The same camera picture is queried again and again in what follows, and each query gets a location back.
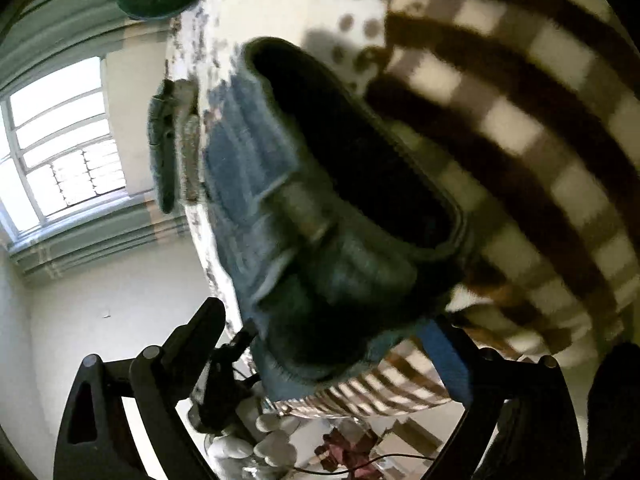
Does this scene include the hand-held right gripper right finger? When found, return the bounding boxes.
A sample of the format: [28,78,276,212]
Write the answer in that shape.
[420,317,586,480]

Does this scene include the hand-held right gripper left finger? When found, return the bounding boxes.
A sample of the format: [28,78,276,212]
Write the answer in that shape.
[52,296,227,480]

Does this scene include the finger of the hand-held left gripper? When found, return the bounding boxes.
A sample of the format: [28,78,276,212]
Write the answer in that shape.
[229,326,262,358]

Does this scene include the dark blue jeans pants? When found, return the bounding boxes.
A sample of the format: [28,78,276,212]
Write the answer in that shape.
[202,37,476,402]

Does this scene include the folded grey pants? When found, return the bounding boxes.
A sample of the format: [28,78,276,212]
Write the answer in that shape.
[172,80,205,207]

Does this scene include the person's left hand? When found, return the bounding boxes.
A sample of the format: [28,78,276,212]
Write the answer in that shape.
[206,399,302,480]

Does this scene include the red patterned cloth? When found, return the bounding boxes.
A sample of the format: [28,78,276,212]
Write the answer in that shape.
[315,425,382,479]

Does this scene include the folded blue jeans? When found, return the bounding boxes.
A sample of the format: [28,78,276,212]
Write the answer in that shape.
[147,80,177,214]

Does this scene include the barred window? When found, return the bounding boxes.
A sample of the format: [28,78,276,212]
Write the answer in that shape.
[0,57,129,242]

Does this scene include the bed with floral sheet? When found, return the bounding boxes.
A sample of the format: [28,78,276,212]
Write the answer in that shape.
[165,0,637,420]

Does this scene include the black cable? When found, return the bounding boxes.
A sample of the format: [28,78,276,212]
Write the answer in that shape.
[294,452,442,477]

